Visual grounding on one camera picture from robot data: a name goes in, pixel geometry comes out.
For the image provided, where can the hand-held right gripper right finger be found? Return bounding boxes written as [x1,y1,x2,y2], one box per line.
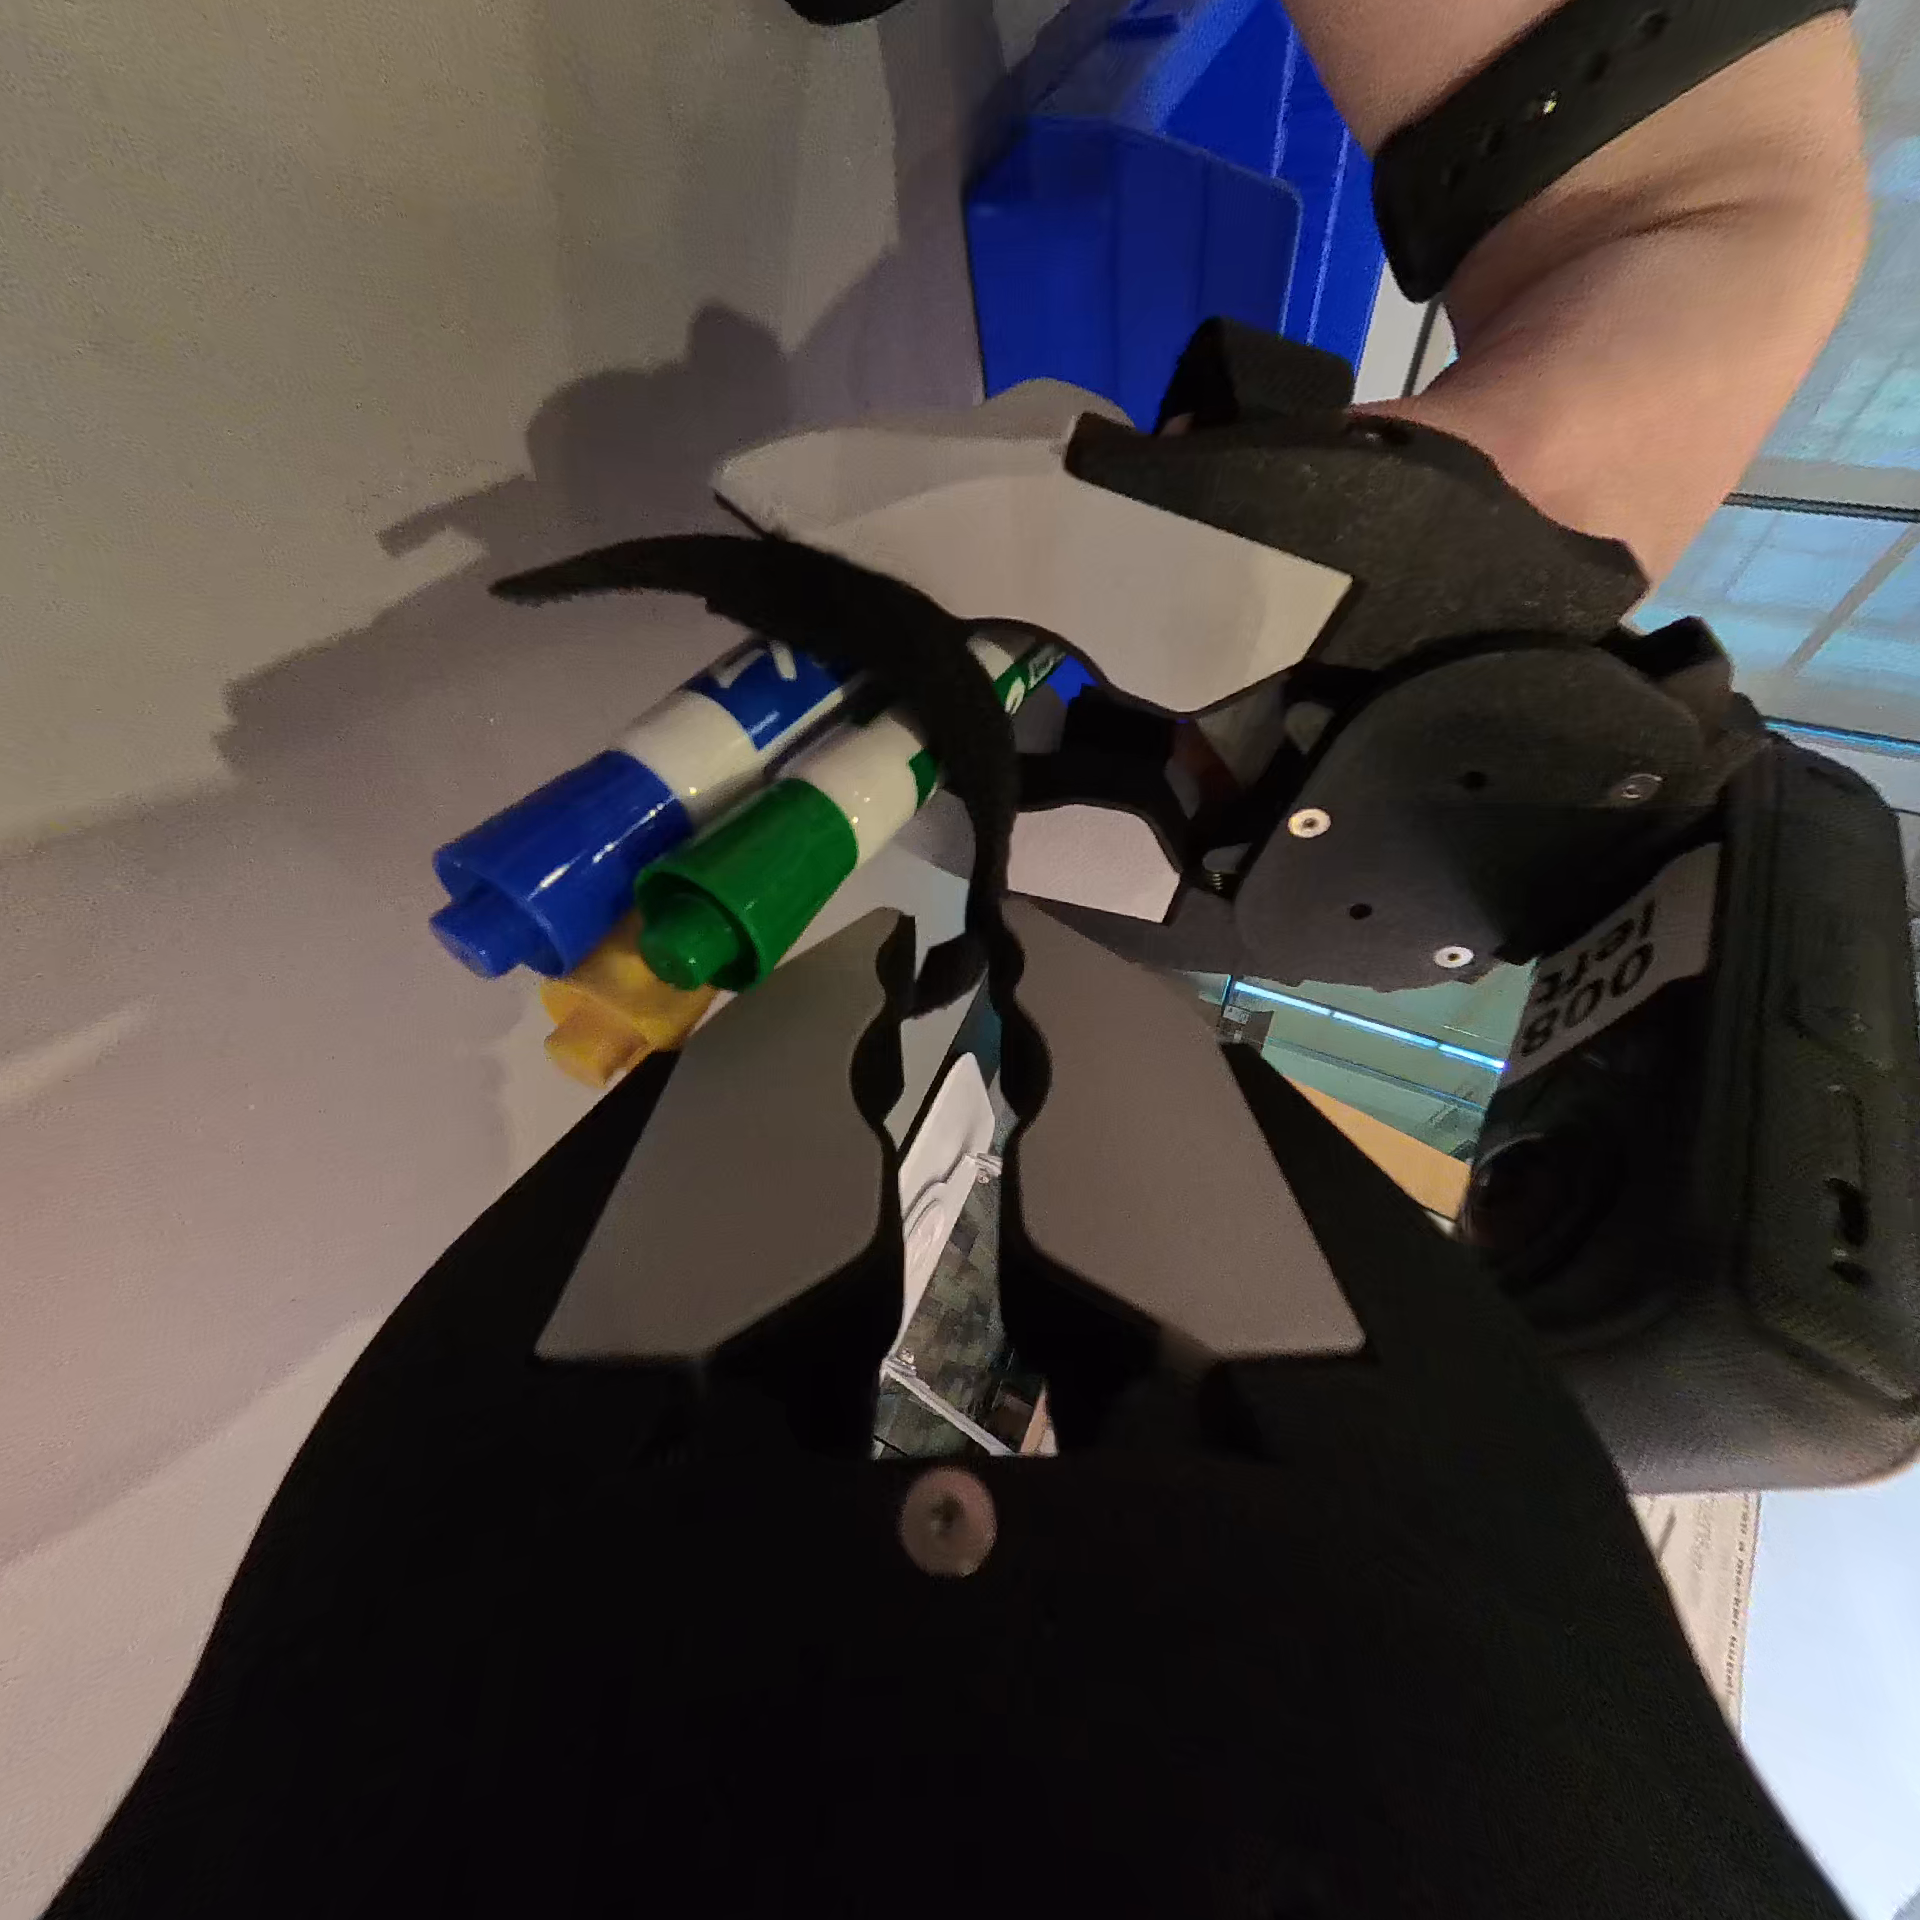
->
[990,897,1370,1375]

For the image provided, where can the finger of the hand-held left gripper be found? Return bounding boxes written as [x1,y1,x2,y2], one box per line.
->
[906,766,1210,927]
[714,382,1354,718]

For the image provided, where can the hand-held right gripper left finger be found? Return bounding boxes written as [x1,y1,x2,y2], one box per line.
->
[537,907,916,1370]

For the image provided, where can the black fabric strap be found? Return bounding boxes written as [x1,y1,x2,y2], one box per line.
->
[492,531,1039,1027]

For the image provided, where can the yellow marker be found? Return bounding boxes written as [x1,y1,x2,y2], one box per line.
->
[538,919,727,1088]

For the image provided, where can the green dry erase marker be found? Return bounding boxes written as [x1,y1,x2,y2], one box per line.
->
[634,630,1070,997]

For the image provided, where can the blue dry erase marker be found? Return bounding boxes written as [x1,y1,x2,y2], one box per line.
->
[434,637,891,980]

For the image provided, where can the blue plastic bin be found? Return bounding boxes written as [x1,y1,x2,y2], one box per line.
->
[957,0,1389,440]

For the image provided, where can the large grid window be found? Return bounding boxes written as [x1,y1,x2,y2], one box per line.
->
[1634,226,1920,820]

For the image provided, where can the black wrist band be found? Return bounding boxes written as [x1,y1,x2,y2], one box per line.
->
[1370,0,1861,304]

